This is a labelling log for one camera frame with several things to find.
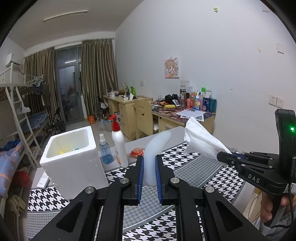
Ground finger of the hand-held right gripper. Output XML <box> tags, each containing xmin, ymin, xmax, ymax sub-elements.
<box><xmin>232</xmin><ymin>151</ymin><xmax>279</xmax><ymax>164</ymax></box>
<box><xmin>216</xmin><ymin>151</ymin><xmax>247</xmax><ymax>171</ymax></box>

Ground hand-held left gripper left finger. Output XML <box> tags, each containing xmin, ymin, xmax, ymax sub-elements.
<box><xmin>30</xmin><ymin>155</ymin><xmax>144</xmax><ymax>241</ymax></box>

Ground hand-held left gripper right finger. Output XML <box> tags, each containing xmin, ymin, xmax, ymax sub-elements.
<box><xmin>155</xmin><ymin>154</ymin><xmax>260</xmax><ymax>241</ymax></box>

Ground white foam sheet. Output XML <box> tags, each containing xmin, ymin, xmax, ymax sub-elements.
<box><xmin>143</xmin><ymin>130</ymin><xmax>173</xmax><ymax>188</ymax></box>

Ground white tissue paper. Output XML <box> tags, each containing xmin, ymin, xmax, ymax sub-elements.
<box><xmin>184</xmin><ymin>116</ymin><xmax>233</xmax><ymax>160</ymax></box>

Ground white foam box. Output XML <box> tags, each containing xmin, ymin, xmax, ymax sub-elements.
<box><xmin>40</xmin><ymin>126</ymin><xmax>110</xmax><ymax>200</ymax></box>

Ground person's right hand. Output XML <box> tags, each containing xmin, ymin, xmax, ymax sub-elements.
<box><xmin>260</xmin><ymin>191</ymin><xmax>290</xmax><ymax>223</ymax></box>

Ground orange snack packet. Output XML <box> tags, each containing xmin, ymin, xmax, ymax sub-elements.
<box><xmin>129</xmin><ymin>148</ymin><xmax>145</xmax><ymax>158</ymax></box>

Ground houndstooth table cloth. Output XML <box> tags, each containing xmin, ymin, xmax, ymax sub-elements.
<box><xmin>26</xmin><ymin>139</ymin><xmax>255</xmax><ymax>241</ymax></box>

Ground white pump bottle red top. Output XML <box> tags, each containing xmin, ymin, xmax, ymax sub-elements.
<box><xmin>108</xmin><ymin>115</ymin><xmax>129</xmax><ymax>168</ymax></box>

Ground blue spray bottle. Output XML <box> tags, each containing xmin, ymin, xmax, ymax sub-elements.
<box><xmin>99</xmin><ymin>133</ymin><xmax>114</xmax><ymax>165</ymax></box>

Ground wooden desk with patterned cover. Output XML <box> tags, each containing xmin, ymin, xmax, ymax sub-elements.
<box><xmin>151</xmin><ymin>102</ymin><xmax>216</xmax><ymax>139</ymax></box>

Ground printed paper sheets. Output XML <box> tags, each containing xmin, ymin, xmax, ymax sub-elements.
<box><xmin>176</xmin><ymin>108</ymin><xmax>206</xmax><ymax>122</ymax></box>

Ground group of toiletry bottles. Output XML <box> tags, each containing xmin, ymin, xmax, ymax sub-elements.
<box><xmin>180</xmin><ymin>87</ymin><xmax>217</xmax><ymax>112</ymax></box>

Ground wooden chair with smiley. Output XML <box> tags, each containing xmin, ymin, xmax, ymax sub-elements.
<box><xmin>134</xmin><ymin>99</ymin><xmax>154</xmax><ymax>141</ymax></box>

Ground grey bucket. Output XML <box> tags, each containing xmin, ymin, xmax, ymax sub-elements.
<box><xmin>100</xmin><ymin>117</ymin><xmax>114</xmax><ymax>131</ymax></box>

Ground plain wooden desk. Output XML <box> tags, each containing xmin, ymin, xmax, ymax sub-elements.
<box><xmin>103</xmin><ymin>94</ymin><xmax>153</xmax><ymax>141</ymax></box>

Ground white remote control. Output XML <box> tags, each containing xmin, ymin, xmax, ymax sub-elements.
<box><xmin>37</xmin><ymin>176</ymin><xmax>49</xmax><ymax>189</ymax></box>

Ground black folding chair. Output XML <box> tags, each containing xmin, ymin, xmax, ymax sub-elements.
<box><xmin>47</xmin><ymin>107</ymin><xmax>66</xmax><ymax>135</ymax></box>

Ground brown curtain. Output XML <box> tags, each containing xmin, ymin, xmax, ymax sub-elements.
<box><xmin>81</xmin><ymin>38</ymin><xmax>119</xmax><ymax>116</ymax></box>
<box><xmin>24</xmin><ymin>46</ymin><xmax>59</xmax><ymax>126</ymax></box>

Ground glass balcony door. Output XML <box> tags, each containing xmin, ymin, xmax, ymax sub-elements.
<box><xmin>54</xmin><ymin>45</ymin><xmax>85</xmax><ymax>124</ymax></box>

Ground blue patterned quilt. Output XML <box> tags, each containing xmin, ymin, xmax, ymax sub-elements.
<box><xmin>0</xmin><ymin>141</ymin><xmax>26</xmax><ymax>197</ymax></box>

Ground hanging dark clothes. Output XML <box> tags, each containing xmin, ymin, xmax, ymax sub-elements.
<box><xmin>32</xmin><ymin>81</ymin><xmax>50</xmax><ymax>105</ymax></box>

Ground white metal bunk bed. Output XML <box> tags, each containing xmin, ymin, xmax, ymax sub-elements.
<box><xmin>0</xmin><ymin>70</ymin><xmax>51</xmax><ymax>209</ymax></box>

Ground white air conditioner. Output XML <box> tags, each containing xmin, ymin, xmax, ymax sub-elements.
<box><xmin>5</xmin><ymin>53</ymin><xmax>21</xmax><ymax>67</ymax></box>

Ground ceiling tube lamp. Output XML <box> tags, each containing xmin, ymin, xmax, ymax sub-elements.
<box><xmin>43</xmin><ymin>10</ymin><xmax>88</xmax><ymax>22</ymax></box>

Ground double white wall socket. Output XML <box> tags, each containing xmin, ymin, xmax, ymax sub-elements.
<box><xmin>269</xmin><ymin>94</ymin><xmax>285</xmax><ymax>107</ymax></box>

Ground pink cartoon wall poster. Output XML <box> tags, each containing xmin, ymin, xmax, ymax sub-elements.
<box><xmin>164</xmin><ymin>57</ymin><xmax>180</xmax><ymax>79</ymax></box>

